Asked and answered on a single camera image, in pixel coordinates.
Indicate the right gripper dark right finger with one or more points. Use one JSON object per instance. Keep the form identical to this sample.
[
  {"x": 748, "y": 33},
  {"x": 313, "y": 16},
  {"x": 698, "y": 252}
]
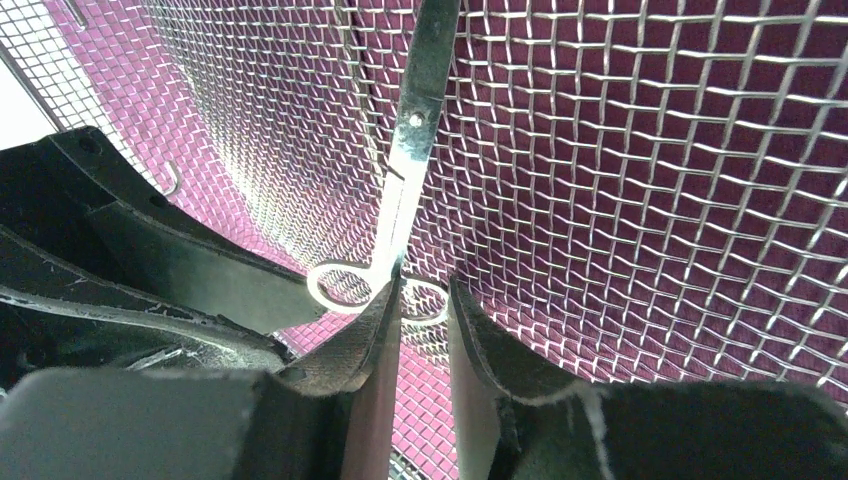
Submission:
[{"x": 518, "y": 416}]

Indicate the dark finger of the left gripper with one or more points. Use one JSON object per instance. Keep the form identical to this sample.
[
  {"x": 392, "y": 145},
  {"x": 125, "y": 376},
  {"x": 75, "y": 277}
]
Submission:
[
  {"x": 75, "y": 196},
  {"x": 93, "y": 326}
]

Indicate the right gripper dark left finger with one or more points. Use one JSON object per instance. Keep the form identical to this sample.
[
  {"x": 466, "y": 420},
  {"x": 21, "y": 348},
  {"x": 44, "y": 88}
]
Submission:
[{"x": 327, "y": 415}]

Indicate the metal mesh instrument tray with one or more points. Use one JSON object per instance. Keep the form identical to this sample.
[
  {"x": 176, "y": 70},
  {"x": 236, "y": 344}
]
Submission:
[{"x": 425, "y": 239}]

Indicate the magenta surgical wrap cloth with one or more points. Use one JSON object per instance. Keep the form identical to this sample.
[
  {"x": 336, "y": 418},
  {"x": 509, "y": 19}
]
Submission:
[{"x": 640, "y": 190}]

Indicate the steel surgical scissors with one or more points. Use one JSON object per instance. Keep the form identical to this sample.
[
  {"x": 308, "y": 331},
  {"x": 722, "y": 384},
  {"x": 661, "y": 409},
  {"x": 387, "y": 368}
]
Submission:
[{"x": 420, "y": 104}]

